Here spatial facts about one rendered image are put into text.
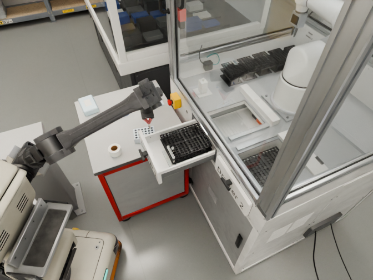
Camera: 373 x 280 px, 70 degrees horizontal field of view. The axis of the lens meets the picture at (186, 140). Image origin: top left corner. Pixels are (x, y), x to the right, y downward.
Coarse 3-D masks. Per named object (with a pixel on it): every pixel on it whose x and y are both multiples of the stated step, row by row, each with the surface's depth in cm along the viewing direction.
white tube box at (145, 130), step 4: (140, 128) 158; (144, 128) 158; (148, 128) 159; (152, 128) 160; (136, 132) 157; (144, 132) 156; (148, 132) 156; (152, 132) 157; (136, 136) 154; (136, 140) 153
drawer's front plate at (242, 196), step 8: (216, 160) 131; (216, 168) 135; (224, 168) 125; (224, 176) 128; (232, 176) 121; (232, 184) 122; (232, 192) 125; (240, 192) 116; (240, 200) 119; (248, 200) 114; (240, 208) 122; (248, 208) 114
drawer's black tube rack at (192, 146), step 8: (192, 128) 144; (200, 128) 144; (168, 136) 141; (176, 136) 141; (184, 136) 141; (192, 136) 144; (200, 136) 141; (176, 144) 137; (184, 144) 141; (192, 144) 137; (200, 144) 137; (208, 144) 137; (176, 152) 134; (184, 152) 134; (192, 152) 134; (200, 152) 138; (176, 160) 135
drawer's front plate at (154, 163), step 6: (138, 132) 141; (144, 138) 136; (144, 144) 134; (144, 150) 141; (150, 150) 131; (150, 156) 129; (150, 162) 133; (156, 162) 126; (156, 168) 124; (156, 174) 128
